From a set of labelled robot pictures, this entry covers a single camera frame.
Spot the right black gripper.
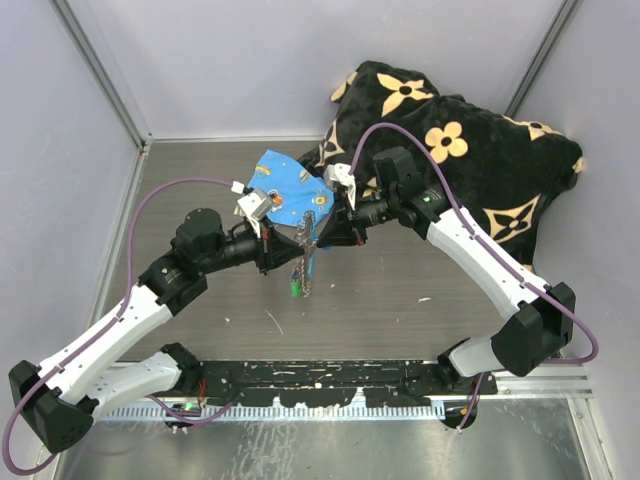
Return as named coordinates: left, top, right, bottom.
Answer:
left=317, top=188, right=399, bottom=248

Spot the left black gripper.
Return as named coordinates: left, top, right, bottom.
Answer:
left=200, top=215, right=305, bottom=276

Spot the white blue large keyring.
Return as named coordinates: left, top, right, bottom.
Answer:
left=293, top=211, right=317, bottom=297

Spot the bunch of coloured keys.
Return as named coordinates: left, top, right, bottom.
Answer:
left=290, top=268, right=305, bottom=298

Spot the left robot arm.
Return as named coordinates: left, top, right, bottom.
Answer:
left=9, top=209, right=305, bottom=454

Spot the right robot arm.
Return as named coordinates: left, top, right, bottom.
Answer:
left=317, top=147, right=576, bottom=394

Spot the blue space print cloth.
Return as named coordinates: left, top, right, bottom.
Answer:
left=248, top=150, right=334, bottom=228

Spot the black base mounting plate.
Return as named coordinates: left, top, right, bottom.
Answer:
left=142, top=359, right=500, bottom=409

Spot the black floral plush pillow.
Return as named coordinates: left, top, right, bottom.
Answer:
left=298, top=60, right=584, bottom=268

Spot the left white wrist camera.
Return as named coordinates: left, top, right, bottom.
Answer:
left=231, top=181, right=272, bottom=238

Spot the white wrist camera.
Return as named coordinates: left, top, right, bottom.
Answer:
left=323, top=163, right=356, bottom=210
left=231, top=181, right=272, bottom=238

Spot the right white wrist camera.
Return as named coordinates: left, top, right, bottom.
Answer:
left=323, top=163, right=356, bottom=210

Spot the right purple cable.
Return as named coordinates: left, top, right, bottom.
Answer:
left=349, top=123, right=600, bottom=435

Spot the purple cable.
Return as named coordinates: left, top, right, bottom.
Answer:
left=349, top=123, right=600, bottom=435
left=1, top=177, right=241, bottom=474

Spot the slotted cable duct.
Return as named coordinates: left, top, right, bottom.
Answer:
left=102, top=399, right=445, bottom=422

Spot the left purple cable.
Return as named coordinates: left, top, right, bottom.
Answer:
left=1, top=177, right=241, bottom=474

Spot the aluminium frame rail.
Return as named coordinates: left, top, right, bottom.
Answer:
left=94, top=357, right=595, bottom=409

